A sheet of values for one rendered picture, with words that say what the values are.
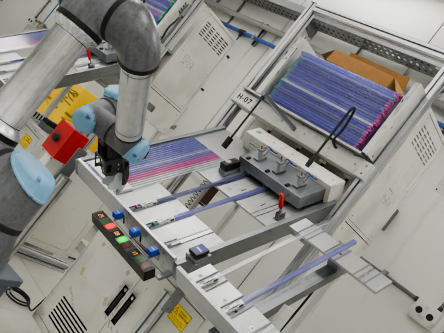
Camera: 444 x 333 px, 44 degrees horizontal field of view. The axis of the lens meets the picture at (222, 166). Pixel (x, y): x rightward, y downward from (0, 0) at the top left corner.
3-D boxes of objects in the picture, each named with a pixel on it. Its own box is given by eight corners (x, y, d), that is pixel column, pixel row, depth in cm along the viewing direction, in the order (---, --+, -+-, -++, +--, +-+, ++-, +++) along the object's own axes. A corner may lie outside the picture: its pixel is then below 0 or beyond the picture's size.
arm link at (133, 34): (182, 17, 117) (154, 151, 156) (144, -11, 119) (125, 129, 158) (146, 41, 110) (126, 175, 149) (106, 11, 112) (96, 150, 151)
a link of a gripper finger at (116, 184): (104, 197, 174) (104, 172, 169) (121, 192, 177) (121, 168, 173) (109, 201, 172) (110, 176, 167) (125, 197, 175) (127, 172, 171)
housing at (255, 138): (323, 218, 204) (331, 185, 197) (240, 159, 236) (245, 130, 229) (337, 212, 209) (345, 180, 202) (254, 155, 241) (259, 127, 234)
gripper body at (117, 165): (94, 168, 171) (94, 133, 165) (118, 162, 176) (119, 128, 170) (106, 179, 166) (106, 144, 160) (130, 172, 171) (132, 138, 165)
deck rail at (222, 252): (176, 281, 164) (177, 264, 161) (172, 277, 165) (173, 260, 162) (335, 215, 205) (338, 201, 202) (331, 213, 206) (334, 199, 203)
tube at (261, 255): (193, 293, 143) (193, 289, 143) (191, 289, 144) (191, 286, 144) (329, 224, 170) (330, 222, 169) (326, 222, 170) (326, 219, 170)
